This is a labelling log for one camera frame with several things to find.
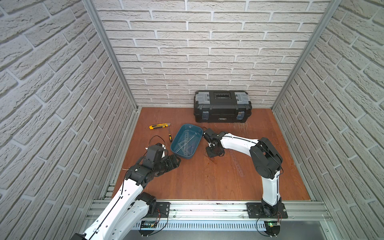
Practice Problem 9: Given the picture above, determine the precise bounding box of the small yellow-handled screwdriver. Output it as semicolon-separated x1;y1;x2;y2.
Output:
168;125;173;142

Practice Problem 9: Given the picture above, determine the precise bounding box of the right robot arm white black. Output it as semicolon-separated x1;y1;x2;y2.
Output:
203;129;283;217

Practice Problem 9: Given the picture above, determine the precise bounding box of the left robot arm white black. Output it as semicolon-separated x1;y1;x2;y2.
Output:
71;143;181;240

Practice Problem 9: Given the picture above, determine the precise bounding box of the right controller board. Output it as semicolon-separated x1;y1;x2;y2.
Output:
264;222;281;238

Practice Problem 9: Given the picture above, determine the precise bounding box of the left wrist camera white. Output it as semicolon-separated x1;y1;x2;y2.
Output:
156;143;167;158

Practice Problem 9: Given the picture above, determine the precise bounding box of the controller board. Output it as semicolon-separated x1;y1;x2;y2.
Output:
264;222;281;238
139;221;158;237

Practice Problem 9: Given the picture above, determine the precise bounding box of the black plastic toolbox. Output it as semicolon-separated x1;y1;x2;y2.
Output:
194;90;252;123

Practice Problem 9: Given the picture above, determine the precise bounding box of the left controller board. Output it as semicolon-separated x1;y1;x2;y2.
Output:
139;221;158;237

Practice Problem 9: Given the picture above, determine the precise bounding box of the teal plastic storage tray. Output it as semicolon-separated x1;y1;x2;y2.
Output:
171;124;204;160

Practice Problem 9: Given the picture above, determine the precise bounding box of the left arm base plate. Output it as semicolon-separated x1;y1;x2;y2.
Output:
144;202;171;218

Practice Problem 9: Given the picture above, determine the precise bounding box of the long clear straight ruler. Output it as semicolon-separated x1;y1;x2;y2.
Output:
175;133;197;153

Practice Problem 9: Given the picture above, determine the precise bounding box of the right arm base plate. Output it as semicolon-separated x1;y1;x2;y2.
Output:
246;202;288;220

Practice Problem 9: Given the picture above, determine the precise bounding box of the clear stencil ruler with holes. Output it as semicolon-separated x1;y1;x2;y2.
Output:
182;134;196;155

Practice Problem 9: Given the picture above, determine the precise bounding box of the yellow utility knife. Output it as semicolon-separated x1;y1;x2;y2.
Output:
149;123;171;130

